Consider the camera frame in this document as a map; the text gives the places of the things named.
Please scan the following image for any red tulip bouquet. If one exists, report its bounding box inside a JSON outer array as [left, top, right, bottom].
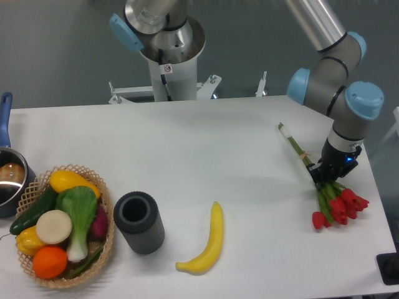
[[277, 123, 369, 230]]

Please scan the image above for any orange fruit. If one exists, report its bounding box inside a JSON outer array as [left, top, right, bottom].
[[33, 246, 68, 279]]

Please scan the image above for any green bok choy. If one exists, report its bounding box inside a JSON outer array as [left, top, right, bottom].
[[55, 186, 97, 262]]

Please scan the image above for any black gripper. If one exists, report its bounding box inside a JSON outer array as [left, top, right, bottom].
[[307, 140, 362, 191]]

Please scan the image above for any black device at edge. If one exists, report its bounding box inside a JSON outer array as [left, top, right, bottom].
[[376, 252, 398, 285]]

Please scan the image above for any woven wicker basket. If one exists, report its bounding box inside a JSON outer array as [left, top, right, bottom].
[[15, 164, 115, 288]]

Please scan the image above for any blue handled saucepan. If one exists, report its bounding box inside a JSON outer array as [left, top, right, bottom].
[[1, 92, 36, 219]]

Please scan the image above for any white round radish slice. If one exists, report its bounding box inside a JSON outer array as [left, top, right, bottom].
[[36, 210, 72, 245]]

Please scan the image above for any dark grey ribbed vase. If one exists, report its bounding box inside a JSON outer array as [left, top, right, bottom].
[[113, 191, 165, 255]]

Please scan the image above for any green cucumber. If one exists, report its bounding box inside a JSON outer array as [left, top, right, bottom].
[[9, 186, 58, 235]]

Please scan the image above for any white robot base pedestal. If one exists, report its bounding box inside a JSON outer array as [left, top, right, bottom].
[[109, 1, 221, 102]]

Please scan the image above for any purple red onion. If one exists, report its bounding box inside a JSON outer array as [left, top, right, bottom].
[[89, 205, 108, 239]]

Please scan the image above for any yellow banana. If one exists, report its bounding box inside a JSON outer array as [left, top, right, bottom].
[[175, 201, 224, 275]]

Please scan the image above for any yellow squash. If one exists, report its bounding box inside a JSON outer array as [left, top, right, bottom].
[[49, 170, 101, 199]]

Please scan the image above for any yellow bell pepper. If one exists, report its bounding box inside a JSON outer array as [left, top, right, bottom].
[[16, 225, 47, 256]]

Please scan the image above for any green bean pod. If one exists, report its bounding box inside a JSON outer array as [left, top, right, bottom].
[[65, 247, 103, 280]]

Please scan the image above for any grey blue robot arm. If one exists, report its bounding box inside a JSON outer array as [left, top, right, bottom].
[[286, 1, 384, 187]]

